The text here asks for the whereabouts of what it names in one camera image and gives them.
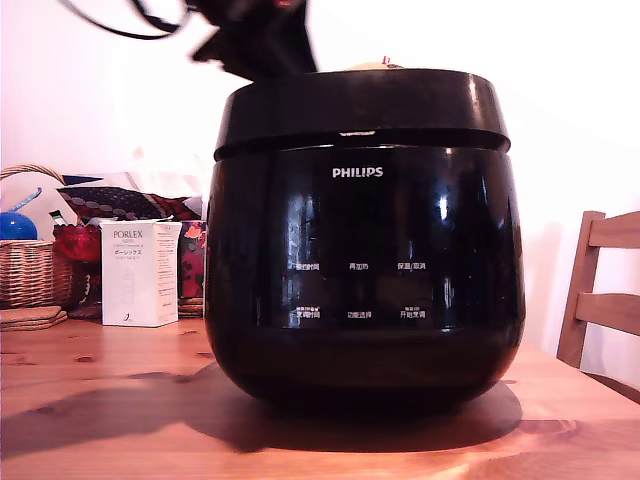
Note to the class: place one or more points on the black rice cooker lid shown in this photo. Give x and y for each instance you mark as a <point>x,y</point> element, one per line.
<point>360,105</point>

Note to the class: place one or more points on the black rice cooker body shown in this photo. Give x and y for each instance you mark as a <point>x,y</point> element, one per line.
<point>360,225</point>

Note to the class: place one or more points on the beige round object red tip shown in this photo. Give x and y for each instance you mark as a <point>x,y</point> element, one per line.
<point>370,65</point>

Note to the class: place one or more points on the dark floral patterned bag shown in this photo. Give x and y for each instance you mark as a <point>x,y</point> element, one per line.
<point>125,202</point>

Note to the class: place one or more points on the purple floral tin box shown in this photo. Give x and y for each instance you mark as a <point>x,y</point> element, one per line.
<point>192,260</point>

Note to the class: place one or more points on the white Porlex box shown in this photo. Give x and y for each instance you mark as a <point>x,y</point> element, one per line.
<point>135,270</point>

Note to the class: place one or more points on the red glass bowl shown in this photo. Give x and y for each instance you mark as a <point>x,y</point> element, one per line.
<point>77,242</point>

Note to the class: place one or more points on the cork coaster stack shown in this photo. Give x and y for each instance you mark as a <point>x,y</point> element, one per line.
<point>191,307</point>
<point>32,318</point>

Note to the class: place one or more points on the blue ball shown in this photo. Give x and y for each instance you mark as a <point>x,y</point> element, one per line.
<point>17,226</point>

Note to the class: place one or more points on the wicker basket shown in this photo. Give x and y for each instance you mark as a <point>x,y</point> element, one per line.
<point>35,272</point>

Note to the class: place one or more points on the wooden chair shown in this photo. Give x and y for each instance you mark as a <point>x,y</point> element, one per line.
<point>580,280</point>

